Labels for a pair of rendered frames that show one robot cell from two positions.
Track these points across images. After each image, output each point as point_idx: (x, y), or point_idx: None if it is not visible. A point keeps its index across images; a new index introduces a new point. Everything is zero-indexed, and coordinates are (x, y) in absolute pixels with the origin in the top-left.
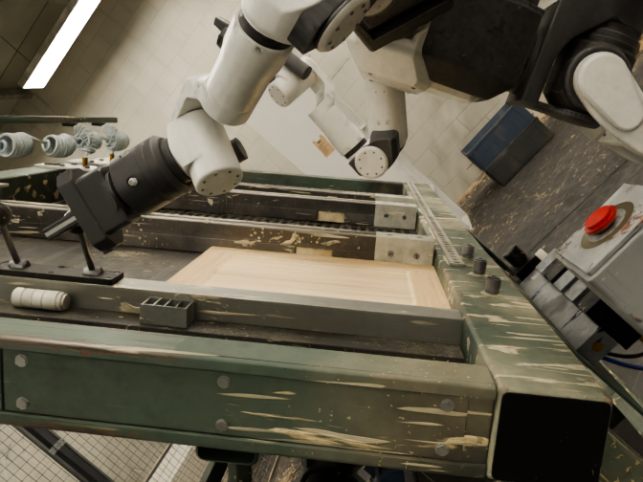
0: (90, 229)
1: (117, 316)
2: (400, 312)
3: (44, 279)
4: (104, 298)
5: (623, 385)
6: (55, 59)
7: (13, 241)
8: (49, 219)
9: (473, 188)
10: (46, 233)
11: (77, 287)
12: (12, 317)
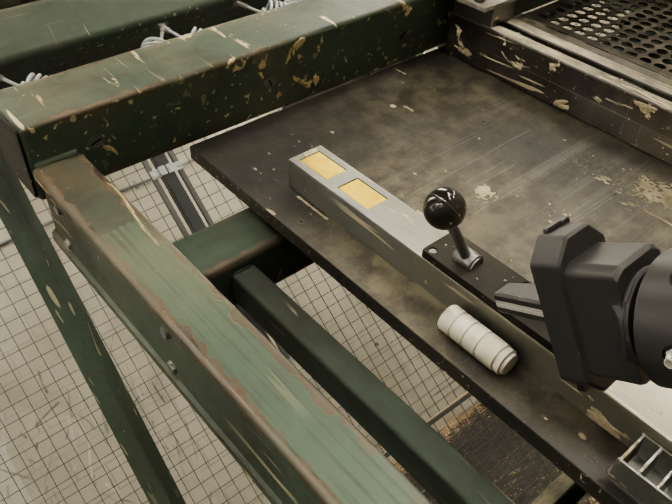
0: (565, 355)
1: (577, 429)
2: None
3: (491, 308)
4: (569, 385)
5: None
6: None
7: (505, 102)
8: (563, 80)
9: None
10: (497, 302)
11: (534, 347)
12: (432, 351)
